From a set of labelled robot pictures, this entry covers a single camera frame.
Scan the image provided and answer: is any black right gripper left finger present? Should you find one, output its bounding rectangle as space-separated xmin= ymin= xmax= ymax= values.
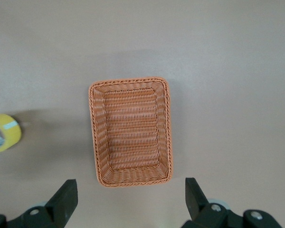
xmin=0 ymin=179 xmax=79 ymax=228

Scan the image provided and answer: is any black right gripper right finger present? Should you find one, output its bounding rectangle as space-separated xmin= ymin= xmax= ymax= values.
xmin=181 ymin=177 xmax=282 ymax=228

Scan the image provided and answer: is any yellowish packing tape roll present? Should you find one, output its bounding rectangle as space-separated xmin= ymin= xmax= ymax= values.
xmin=0 ymin=113 xmax=22 ymax=153

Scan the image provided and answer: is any orange-brown woven basket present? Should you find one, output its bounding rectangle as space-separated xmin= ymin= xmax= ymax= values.
xmin=88 ymin=76 xmax=174 ymax=188

